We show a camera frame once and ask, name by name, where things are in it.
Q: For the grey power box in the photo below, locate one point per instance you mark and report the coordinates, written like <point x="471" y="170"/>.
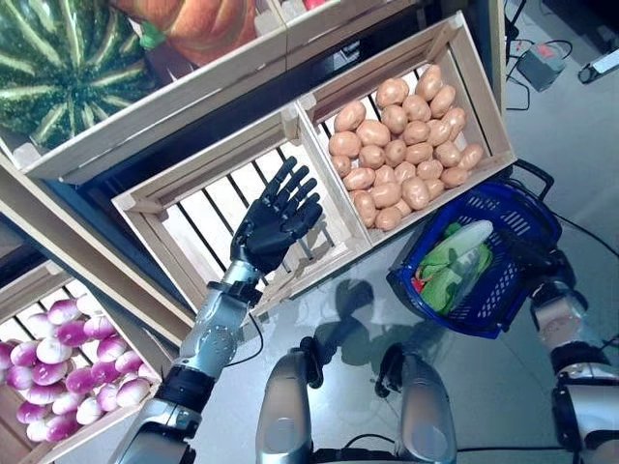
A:
<point x="541" y="67"/>

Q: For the small orange ribbed pumpkin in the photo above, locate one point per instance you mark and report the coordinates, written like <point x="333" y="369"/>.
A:
<point x="203" y="24"/>

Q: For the blue plastic shopping basket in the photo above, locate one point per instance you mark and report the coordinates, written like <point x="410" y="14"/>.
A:
<point x="450" y="316"/>

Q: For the wooden display stand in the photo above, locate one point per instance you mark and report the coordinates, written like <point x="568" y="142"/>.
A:
<point x="97" y="246"/>

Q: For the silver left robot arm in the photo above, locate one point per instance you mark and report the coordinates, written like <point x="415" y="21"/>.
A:
<point x="217" y="328"/>

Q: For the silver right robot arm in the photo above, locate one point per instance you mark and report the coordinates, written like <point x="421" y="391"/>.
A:
<point x="561" y="314"/>

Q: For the wide wooden crate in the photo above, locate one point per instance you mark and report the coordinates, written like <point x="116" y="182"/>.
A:
<point x="145" y="111"/>

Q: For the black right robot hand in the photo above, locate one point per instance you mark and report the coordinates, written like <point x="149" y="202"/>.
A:
<point x="537" y="258"/>

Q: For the dark robot waist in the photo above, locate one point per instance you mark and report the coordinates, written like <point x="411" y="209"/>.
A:
<point x="358" y="456"/>

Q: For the silver left robot leg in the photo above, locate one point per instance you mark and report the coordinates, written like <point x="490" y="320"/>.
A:
<point x="285" y="411"/>

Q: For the green striped pumpkin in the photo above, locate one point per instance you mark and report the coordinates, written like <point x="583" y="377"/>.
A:
<point x="63" y="67"/>

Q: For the tan potato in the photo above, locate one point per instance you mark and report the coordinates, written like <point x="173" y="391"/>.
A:
<point x="371" y="155"/>
<point x="439" y="133"/>
<point x="384" y="174"/>
<point x="419" y="153"/>
<point x="388" y="218"/>
<point x="416" y="192"/>
<point x="433" y="187"/>
<point x="341" y="165"/>
<point x="344" y="143"/>
<point x="401" y="207"/>
<point x="394" y="118"/>
<point x="454" y="123"/>
<point x="447" y="153"/>
<point x="404" y="171"/>
<point x="392" y="93"/>
<point x="395" y="152"/>
<point x="442" y="100"/>
<point x="387" y="194"/>
<point x="359" y="179"/>
<point x="417" y="107"/>
<point x="429" y="169"/>
<point x="372" y="133"/>
<point x="349" y="116"/>
<point x="471" y="155"/>
<point x="429" y="82"/>
<point x="416" y="132"/>
<point x="363" y="208"/>
<point x="454" y="177"/>

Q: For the silver robot leg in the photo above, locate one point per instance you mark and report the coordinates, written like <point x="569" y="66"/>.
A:
<point x="285" y="411"/>
<point x="425" y="411"/>

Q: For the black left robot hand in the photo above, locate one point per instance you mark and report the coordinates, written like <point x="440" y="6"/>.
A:
<point x="275" y="227"/>

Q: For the silver right robot leg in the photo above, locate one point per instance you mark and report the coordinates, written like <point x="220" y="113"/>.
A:
<point x="425" y="411"/>

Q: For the red tomato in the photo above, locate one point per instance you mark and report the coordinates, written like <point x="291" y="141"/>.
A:
<point x="418" y="282"/>

